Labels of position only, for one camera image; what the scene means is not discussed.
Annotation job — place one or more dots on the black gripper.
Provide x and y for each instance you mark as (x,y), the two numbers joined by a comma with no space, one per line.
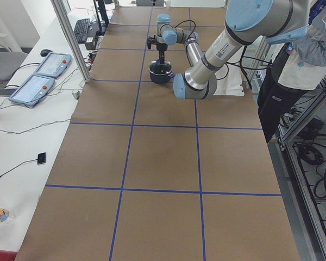
(161,48)

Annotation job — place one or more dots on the glass pot lid blue knob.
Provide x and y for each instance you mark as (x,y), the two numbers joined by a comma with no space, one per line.
(159,70)

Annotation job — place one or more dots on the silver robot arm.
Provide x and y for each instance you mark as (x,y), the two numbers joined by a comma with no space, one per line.
(245,21)

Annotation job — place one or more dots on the dark blue saucepan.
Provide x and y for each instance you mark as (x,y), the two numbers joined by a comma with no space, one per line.
(161,79)

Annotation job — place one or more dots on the black keyboard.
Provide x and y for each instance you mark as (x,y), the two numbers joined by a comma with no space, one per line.
(81,30)

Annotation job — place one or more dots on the far blue teach pendant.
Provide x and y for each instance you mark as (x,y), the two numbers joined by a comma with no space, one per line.
(54,65)

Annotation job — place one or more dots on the blue teach pendant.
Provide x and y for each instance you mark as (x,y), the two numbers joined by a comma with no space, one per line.
(32,90)
(54,65)

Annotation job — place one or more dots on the black computer mouse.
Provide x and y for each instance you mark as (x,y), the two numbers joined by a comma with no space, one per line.
(45,52)

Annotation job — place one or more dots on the near blue teach pendant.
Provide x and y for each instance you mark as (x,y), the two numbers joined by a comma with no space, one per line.
(32,90)

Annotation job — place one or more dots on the person in grey jacket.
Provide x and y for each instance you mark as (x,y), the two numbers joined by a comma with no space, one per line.
(298,68)

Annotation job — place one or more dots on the small black device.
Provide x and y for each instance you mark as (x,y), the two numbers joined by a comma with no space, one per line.
(41,158)

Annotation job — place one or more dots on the grey office chair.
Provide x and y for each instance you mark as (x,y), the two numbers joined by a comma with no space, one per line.
(9,62)

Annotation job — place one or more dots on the red yellow drink bottle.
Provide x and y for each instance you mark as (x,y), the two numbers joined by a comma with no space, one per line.
(6,216)

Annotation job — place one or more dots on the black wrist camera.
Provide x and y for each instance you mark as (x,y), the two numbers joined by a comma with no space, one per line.
(151,40)

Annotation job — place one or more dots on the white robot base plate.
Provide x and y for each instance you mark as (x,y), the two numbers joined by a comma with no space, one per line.
(229,81)

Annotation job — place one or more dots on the aluminium frame post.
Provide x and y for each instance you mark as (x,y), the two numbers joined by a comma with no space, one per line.
(66,27)

